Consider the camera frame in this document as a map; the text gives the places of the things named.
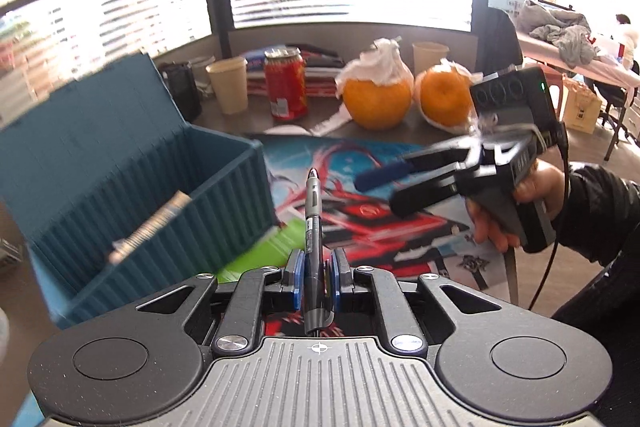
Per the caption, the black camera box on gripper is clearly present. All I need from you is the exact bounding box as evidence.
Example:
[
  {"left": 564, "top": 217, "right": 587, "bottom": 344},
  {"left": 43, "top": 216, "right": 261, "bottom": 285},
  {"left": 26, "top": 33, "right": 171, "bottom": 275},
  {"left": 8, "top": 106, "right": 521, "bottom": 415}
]
[{"left": 471, "top": 66, "right": 559, "bottom": 146}]

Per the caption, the kraft paper bag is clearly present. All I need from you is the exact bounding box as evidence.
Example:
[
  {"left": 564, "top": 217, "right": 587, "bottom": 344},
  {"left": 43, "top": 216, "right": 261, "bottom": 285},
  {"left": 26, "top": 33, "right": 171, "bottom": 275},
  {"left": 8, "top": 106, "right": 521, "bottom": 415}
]
[{"left": 561, "top": 78, "right": 602, "bottom": 134}]

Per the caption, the AGON printed desk mat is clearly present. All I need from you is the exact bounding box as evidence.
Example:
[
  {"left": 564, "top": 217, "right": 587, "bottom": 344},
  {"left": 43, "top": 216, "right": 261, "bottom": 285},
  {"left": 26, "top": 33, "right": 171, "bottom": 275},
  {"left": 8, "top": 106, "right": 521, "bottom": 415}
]
[{"left": 257, "top": 133, "right": 514, "bottom": 300}]

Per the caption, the grey clothes pile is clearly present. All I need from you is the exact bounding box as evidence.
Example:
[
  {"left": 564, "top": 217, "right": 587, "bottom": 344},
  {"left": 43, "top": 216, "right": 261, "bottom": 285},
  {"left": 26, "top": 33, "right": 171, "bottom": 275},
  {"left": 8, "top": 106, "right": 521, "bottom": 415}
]
[{"left": 515, "top": 1, "right": 598, "bottom": 68}]

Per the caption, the red drink can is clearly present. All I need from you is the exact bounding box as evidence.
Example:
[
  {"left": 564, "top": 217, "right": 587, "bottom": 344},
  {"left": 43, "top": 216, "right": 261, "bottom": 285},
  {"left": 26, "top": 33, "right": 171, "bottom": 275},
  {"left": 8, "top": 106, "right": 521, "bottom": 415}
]
[{"left": 264, "top": 48, "right": 308, "bottom": 121}]

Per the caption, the teal plastic storage box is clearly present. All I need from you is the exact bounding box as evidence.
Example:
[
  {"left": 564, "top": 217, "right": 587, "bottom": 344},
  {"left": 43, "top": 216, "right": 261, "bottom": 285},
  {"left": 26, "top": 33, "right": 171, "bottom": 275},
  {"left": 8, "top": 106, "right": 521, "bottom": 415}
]
[{"left": 1, "top": 54, "right": 277, "bottom": 329}]

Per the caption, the stack of books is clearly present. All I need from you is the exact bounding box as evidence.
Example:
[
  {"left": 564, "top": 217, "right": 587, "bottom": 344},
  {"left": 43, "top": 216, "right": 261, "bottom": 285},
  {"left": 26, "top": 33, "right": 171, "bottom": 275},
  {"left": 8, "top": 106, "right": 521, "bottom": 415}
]
[{"left": 242, "top": 43, "right": 345, "bottom": 98}]

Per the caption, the beige paper cup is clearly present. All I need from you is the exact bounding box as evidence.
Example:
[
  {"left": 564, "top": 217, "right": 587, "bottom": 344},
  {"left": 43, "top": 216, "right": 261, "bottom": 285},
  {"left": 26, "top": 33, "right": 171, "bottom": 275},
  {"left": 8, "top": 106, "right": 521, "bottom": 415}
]
[
  {"left": 205, "top": 56, "right": 248, "bottom": 115},
  {"left": 412, "top": 41, "right": 449, "bottom": 76}
]

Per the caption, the black marker pen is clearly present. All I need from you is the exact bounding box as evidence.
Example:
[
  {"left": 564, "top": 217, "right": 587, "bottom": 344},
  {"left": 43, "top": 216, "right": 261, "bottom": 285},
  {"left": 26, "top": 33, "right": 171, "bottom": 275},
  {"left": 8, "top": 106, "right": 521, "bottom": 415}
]
[{"left": 302, "top": 168, "right": 333, "bottom": 337}]

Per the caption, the orange with white net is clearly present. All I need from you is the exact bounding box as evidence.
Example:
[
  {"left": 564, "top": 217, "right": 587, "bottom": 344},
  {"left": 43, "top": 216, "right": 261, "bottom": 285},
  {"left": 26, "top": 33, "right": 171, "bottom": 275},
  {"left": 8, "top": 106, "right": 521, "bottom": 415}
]
[{"left": 335, "top": 38, "right": 414, "bottom": 131}]

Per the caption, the person's right hand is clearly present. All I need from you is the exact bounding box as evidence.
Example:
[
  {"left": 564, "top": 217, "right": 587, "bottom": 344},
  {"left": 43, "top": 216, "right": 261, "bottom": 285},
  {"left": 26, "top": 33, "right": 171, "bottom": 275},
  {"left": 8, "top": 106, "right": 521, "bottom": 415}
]
[{"left": 465, "top": 160, "right": 565, "bottom": 254}]

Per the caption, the black pen holder cup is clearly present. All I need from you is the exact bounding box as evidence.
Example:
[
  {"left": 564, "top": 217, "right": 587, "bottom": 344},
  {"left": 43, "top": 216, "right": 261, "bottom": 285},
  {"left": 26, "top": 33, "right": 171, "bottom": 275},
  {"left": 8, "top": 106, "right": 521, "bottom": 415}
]
[{"left": 158, "top": 63, "right": 202, "bottom": 122}]

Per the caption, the black-sleeved right forearm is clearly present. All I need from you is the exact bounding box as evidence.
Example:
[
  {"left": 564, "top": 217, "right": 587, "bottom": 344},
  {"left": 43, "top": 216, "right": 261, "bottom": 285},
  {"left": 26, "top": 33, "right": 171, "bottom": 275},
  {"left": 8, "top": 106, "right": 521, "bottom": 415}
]
[{"left": 552, "top": 164, "right": 639, "bottom": 426}]

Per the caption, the patterned white lighter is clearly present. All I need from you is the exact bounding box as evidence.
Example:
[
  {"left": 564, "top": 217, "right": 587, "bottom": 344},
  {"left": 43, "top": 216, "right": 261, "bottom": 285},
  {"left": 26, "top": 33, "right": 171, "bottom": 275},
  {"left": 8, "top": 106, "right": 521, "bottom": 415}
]
[{"left": 107, "top": 191, "right": 192, "bottom": 265}]

